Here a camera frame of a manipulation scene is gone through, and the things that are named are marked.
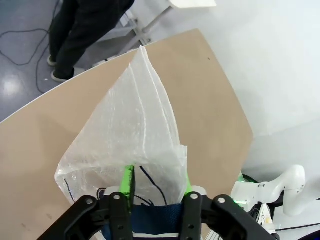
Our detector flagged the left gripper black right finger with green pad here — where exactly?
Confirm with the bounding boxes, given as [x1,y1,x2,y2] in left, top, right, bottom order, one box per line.
[178,174,274,240]

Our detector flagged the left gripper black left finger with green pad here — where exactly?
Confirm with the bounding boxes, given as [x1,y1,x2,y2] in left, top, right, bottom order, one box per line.
[41,163,138,240]

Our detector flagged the translucent shopping bag navy handles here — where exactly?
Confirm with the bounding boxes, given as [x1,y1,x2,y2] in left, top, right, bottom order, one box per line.
[54,44,194,238]

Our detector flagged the person white coat dark trousers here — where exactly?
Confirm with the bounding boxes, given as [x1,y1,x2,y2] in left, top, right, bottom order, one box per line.
[47,0,137,83]

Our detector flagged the black floor cable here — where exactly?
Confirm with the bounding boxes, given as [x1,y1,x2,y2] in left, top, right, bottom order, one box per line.
[0,0,64,94]

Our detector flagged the white table frame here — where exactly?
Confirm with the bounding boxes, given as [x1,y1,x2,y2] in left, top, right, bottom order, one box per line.
[91,0,217,69]

